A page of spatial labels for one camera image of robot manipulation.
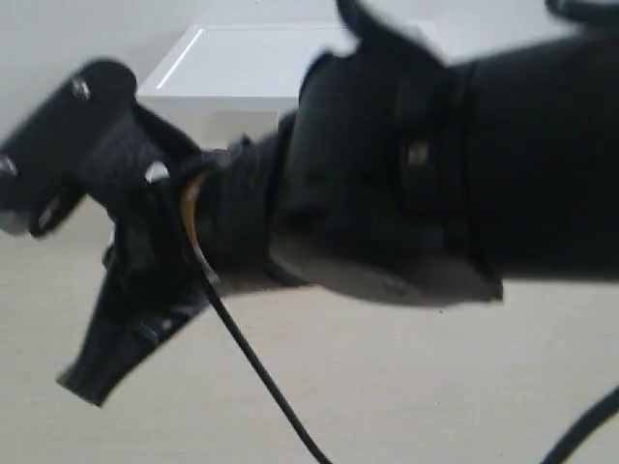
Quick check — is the black right camera cable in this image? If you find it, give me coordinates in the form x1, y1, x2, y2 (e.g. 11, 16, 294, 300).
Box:
159, 159, 619, 464

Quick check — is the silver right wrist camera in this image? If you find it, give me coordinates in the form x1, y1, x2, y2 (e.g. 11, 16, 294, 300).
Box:
1, 57, 200, 237

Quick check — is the white plastic drawer cabinet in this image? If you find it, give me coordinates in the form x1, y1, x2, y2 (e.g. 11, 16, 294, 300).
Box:
137, 21, 449, 151

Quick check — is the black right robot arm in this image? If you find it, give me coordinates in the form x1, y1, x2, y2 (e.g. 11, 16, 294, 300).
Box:
58, 1, 618, 406

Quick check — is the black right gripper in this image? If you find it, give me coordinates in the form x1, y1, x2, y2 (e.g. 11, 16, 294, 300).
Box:
56, 163, 226, 407

